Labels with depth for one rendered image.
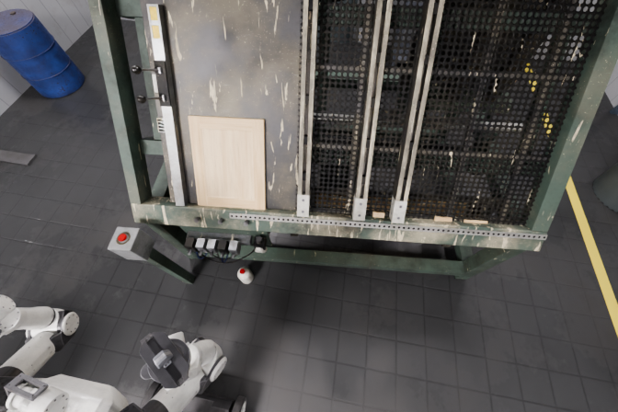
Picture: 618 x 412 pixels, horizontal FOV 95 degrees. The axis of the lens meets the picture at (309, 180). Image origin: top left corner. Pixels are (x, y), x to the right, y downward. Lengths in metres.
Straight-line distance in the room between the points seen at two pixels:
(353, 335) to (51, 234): 2.62
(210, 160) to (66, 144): 2.49
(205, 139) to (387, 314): 1.74
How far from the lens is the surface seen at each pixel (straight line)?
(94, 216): 3.15
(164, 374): 0.77
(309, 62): 1.34
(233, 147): 1.48
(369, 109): 1.33
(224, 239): 1.71
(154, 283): 2.63
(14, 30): 4.13
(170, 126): 1.56
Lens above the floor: 2.29
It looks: 58 degrees down
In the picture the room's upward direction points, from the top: 1 degrees counter-clockwise
